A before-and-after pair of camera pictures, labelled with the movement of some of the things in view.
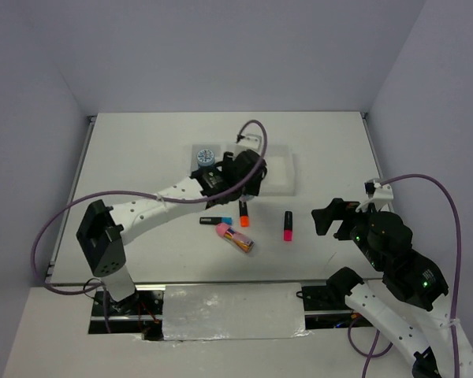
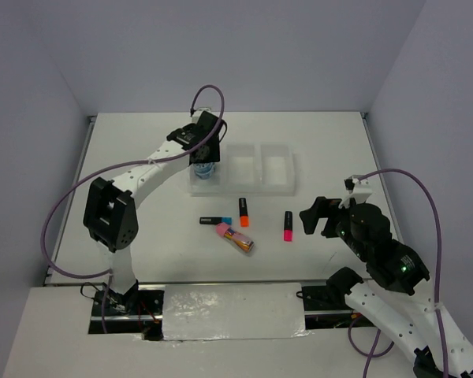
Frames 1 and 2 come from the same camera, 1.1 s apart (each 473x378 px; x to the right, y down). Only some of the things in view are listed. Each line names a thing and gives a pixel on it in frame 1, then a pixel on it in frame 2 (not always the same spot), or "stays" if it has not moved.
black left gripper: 251,187 → 214,156
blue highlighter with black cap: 215,220 stays
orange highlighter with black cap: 243,214 stays
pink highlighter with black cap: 288,226 stays
